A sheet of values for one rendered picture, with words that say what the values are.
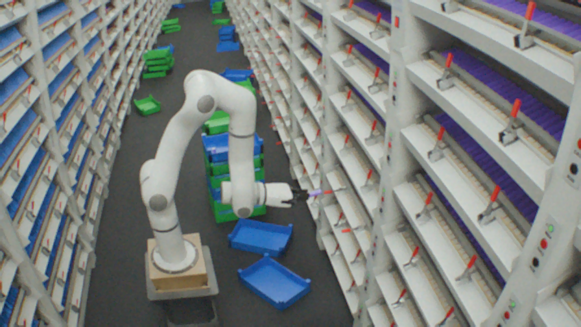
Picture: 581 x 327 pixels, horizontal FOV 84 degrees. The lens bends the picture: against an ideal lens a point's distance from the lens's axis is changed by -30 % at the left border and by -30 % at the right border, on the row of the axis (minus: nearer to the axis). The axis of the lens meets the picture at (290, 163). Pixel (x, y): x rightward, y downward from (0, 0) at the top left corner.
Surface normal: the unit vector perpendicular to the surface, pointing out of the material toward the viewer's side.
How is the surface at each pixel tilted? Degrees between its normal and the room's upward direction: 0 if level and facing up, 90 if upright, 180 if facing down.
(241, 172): 45
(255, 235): 0
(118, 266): 0
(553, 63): 20
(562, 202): 90
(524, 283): 90
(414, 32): 90
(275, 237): 0
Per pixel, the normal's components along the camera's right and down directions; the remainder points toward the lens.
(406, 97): 0.21, 0.51
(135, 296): 0.00, -0.85
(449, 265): -0.34, -0.77
